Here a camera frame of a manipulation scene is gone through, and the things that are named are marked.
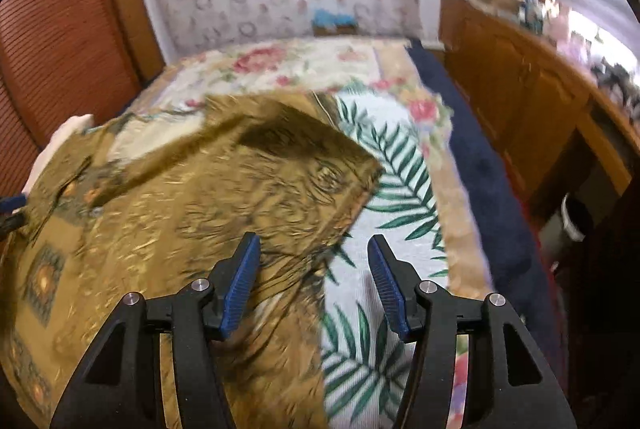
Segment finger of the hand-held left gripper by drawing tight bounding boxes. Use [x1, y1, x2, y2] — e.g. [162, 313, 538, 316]
[0, 194, 27, 237]

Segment red-brown louvered wooden wardrobe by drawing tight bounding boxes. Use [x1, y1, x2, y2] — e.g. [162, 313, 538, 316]
[0, 0, 166, 200]

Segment small brown box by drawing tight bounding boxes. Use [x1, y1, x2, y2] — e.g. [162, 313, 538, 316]
[312, 25, 358, 38]

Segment golden brown patterned garment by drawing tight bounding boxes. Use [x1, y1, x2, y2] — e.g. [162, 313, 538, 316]
[0, 94, 386, 429]

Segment white and black bin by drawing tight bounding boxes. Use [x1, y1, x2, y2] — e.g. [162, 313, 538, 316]
[560, 194, 596, 242]

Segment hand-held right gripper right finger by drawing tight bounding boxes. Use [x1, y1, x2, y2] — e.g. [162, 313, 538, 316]
[367, 234, 577, 429]

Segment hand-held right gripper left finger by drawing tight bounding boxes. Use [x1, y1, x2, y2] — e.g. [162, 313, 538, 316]
[50, 233, 262, 429]

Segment blue crumpled cloth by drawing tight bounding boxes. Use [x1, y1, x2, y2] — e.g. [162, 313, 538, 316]
[312, 9, 358, 28]

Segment navy blue bed sheet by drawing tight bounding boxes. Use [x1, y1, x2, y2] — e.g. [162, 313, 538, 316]
[405, 41, 566, 390]

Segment white cloth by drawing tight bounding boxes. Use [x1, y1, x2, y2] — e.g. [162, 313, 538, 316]
[22, 114, 95, 210]

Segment wooden sideboard cabinet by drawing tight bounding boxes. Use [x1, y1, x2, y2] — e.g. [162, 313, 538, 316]
[440, 0, 640, 220]

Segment bed with floral leaf sheet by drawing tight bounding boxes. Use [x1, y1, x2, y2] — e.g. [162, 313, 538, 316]
[115, 39, 496, 429]

